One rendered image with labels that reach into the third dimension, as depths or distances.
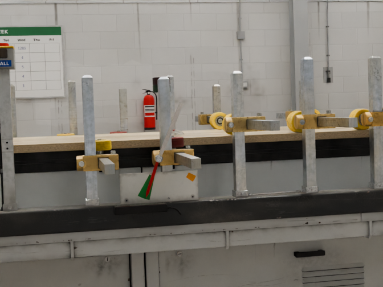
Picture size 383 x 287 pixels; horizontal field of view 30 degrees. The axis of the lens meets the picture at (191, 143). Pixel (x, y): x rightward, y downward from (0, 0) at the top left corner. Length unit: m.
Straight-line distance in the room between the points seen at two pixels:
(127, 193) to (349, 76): 8.18
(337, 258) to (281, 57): 7.32
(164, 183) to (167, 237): 0.19
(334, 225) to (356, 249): 0.32
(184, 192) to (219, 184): 0.28
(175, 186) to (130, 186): 0.15
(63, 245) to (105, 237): 0.14
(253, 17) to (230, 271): 7.45
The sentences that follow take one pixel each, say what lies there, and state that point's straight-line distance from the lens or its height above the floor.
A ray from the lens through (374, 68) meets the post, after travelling 2.58.
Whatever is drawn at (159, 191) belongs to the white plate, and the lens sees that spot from 2.36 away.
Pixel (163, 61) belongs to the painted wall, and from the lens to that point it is 9.62.
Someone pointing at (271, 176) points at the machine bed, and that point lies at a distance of 2.68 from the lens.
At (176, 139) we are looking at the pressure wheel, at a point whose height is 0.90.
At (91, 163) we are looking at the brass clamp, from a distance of 2.33.
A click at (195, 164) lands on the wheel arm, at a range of 2.09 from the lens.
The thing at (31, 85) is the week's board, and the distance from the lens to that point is 9.48.
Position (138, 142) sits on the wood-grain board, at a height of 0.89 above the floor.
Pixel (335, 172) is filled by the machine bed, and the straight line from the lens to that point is 2.76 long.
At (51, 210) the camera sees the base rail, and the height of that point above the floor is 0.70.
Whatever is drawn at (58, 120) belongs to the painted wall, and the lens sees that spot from 9.49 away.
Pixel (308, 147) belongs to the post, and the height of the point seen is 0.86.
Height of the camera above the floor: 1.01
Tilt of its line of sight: 3 degrees down
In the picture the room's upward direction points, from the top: 2 degrees counter-clockwise
